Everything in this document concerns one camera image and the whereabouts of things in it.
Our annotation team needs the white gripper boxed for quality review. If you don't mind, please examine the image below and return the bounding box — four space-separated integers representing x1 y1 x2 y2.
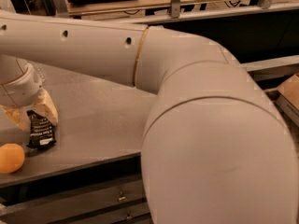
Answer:
0 64 58 131

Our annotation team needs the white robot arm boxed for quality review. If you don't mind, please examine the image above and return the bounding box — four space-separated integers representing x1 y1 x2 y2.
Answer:
0 0 298 224

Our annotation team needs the orange fruit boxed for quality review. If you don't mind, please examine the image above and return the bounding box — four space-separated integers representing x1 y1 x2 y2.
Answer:
0 144 25 174

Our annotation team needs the grey drawer cabinet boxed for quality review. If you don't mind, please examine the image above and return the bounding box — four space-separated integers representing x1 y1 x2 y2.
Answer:
0 154 153 224

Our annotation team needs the wooden shelf rail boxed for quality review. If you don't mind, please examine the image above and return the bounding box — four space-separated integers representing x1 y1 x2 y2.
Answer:
42 0 298 24

